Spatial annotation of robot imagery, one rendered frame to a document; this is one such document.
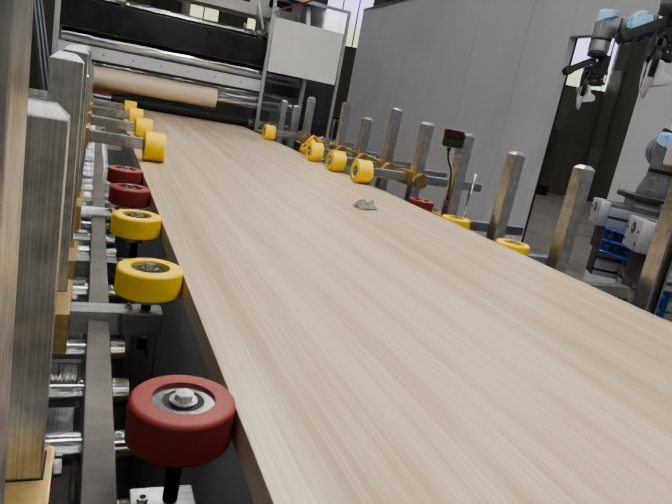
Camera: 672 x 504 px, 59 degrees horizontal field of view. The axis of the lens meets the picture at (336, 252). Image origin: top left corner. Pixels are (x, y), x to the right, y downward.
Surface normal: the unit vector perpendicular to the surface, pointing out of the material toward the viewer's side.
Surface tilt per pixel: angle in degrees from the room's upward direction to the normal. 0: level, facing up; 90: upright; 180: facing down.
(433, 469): 0
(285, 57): 90
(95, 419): 0
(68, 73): 90
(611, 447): 0
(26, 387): 90
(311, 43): 90
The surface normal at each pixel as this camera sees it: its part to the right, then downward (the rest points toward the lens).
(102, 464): 0.18, -0.95
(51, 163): 0.36, 0.29
